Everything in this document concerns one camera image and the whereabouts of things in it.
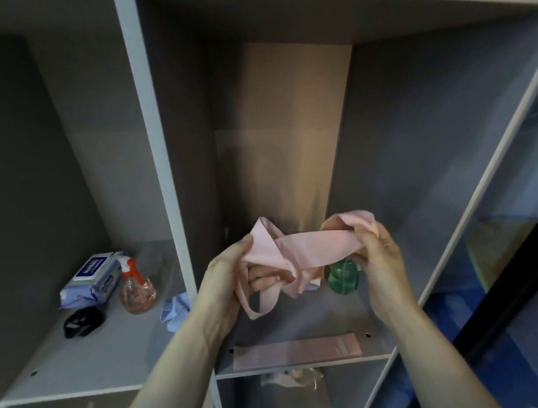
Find person's right hand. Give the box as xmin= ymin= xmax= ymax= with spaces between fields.
xmin=352 ymin=218 xmax=421 ymax=328

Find person's left hand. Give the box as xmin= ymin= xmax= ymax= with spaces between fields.
xmin=193 ymin=231 xmax=287 ymax=344

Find green spray bottle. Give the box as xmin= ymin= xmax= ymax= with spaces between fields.
xmin=325 ymin=256 xmax=363 ymax=296

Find light blue cloth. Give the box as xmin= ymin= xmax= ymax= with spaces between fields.
xmin=158 ymin=291 xmax=193 ymax=334

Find pink resistance band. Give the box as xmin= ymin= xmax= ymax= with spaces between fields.
xmin=231 ymin=332 xmax=364 ymax=372
xmin=233 ymin=209 xmax=384 ymax=322

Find pink spray bottle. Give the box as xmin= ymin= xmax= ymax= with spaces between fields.
xmin=117 ymin=254 xmax=159 ymax=315

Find black glove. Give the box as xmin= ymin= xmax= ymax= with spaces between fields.
xmin=61 ymin=304 xmax=108 ymax=340

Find grey cubby shelf unit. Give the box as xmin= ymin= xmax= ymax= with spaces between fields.
xmin=0 ymin=0 xmax=538 ymax=408

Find person's left forearm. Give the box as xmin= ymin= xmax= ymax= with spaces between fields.
xmin=113 ymin=301 xmax=230 ymax=408

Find crumpled clear plastic bag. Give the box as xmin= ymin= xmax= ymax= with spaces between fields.
xmin=258 ymin=367 xmax=325 ymax=394

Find black metal bar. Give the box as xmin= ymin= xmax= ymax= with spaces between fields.
xmin=447 ymin=203 xmax=538 ymax=364

